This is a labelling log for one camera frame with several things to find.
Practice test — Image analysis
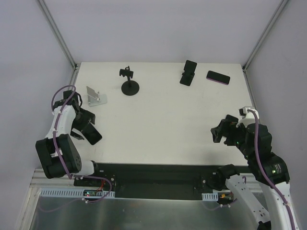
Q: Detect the black smartphone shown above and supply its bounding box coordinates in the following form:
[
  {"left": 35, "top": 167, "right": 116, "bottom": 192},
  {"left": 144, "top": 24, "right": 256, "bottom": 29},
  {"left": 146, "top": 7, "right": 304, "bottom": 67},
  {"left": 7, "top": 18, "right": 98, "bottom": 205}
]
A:
[{"left": 81, "top": 123, "right": 102, "bottom": 145}]

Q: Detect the silver metal phone stand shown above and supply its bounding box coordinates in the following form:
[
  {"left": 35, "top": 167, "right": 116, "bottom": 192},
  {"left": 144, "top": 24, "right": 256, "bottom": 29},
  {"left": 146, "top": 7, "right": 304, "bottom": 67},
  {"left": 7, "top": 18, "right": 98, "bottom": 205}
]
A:
[{"left": 86, "top": 86, "right": 107, "bottom": 107}]

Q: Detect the black folding phone stand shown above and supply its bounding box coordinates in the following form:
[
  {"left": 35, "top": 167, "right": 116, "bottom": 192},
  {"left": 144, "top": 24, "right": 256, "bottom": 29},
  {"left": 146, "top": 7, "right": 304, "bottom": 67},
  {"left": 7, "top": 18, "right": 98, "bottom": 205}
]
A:
[{"left": 179, "top": 60, "right": 197, "bottom": 86}]

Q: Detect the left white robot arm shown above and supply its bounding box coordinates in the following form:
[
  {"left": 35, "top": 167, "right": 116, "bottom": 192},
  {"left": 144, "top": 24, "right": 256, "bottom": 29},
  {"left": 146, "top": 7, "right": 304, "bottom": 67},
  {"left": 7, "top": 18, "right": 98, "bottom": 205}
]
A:
[{"left": 35, "top": 90, "right": 102, "bottom": 186}]

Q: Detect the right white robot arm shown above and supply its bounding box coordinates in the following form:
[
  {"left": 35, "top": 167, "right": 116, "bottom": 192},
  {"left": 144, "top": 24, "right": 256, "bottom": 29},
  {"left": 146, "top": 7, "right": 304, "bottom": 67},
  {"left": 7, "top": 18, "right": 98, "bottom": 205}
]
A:
[{"left": 206, "top": 109, "right": 299, "bottom": 230}]

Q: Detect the black round-base phone holder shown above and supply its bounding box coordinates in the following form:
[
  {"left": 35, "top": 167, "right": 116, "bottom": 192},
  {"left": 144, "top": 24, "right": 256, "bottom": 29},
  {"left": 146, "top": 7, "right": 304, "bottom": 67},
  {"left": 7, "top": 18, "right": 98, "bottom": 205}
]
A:
[{"left": 119, "top": 66, "right": 140, "bottom": 96}]

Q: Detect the purple-case smartphone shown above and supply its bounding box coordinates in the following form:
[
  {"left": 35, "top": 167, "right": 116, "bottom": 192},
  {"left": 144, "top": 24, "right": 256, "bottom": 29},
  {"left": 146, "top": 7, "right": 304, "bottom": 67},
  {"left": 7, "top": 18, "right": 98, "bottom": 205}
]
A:
[{"left": 206, "top": 70, "right": 230, "bottom": 85}]

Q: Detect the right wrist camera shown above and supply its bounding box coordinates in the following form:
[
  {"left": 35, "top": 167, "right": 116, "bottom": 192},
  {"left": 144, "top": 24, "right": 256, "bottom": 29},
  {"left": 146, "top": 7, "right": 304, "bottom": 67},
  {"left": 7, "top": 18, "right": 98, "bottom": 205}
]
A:
[{"left": 238, "top": 106, "right": 255, "bottom": 127}]

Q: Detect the aluminium front rail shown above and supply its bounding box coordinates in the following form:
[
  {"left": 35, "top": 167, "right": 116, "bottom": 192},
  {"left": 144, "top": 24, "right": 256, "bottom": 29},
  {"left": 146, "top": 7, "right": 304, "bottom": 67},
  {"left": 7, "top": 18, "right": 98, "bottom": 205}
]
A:
[{"left": 30, "top": 169, "right": 74, "bottom": 188}]

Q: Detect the right white cable duct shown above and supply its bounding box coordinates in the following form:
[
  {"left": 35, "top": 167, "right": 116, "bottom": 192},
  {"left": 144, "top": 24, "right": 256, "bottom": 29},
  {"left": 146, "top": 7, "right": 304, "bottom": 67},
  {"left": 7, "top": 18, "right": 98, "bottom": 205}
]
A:
[{"left": 201, "top": 192, "right": 219, "bottom": 202}]

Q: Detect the white cable duct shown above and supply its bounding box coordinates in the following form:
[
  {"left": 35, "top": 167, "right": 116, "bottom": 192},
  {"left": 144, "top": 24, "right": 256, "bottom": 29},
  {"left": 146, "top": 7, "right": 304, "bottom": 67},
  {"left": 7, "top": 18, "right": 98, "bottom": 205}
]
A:
[
  {"left": 40, "top": 188, "right": 115, "bottom": 199},
  {"left": 201, "top": 192, "right": 219, "bottom": 202}
]

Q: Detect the left white cable duct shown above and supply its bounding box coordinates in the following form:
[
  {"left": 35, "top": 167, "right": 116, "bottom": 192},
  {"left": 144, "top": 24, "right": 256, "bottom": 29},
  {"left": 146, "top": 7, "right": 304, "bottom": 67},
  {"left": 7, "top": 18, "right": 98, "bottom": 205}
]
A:
[{"left": 40, "top": 188, "right": 115, "bottom": 199}]

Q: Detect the left aluminium frame post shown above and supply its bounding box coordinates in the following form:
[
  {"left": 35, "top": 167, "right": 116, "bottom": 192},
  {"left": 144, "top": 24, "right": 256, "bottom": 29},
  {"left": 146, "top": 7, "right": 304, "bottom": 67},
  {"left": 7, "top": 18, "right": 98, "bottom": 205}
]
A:
[{"left": 36, "top": 0, "right": 77, "bottom": 70}]

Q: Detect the aluminium frame post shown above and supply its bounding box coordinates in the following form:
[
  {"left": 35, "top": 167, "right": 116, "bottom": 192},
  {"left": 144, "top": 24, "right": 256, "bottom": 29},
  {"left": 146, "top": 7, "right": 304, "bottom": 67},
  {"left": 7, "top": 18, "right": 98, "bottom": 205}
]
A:
[
  {"left": 242, "top": 0, "right": 290, "bottom": 72},
  {"left": 36, "top": 0, "right": 77, "bottom": 70}
]

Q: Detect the right aluminium frame post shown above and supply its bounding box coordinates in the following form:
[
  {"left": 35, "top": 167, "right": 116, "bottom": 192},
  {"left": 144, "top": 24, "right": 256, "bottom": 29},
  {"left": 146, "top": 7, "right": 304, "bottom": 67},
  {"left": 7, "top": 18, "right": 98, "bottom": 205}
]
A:
[{"left": 242, "top": 0, "right": 290, "bottom": 72}]

